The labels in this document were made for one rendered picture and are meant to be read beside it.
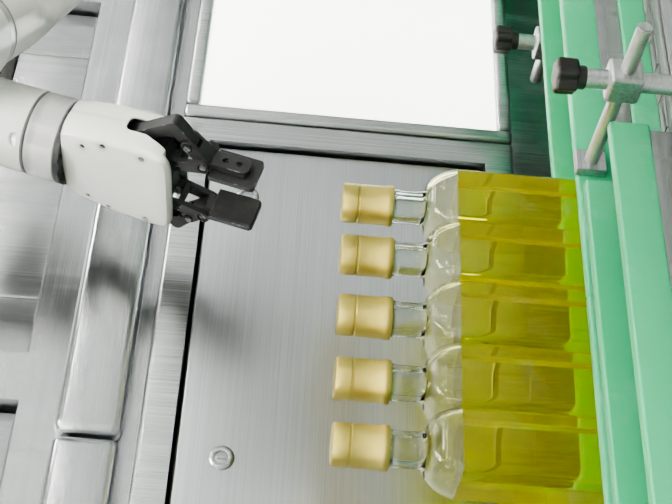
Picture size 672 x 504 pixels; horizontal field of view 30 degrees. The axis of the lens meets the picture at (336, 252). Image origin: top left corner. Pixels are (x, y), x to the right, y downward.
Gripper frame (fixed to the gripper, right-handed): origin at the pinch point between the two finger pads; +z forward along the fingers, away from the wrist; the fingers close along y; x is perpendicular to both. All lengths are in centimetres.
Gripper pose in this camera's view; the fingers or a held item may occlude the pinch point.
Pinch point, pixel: (237, 191)
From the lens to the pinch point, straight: 108.5
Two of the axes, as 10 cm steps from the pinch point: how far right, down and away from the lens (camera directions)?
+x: 2.9, -7.7, 5.7
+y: 0.9, -5.7, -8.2
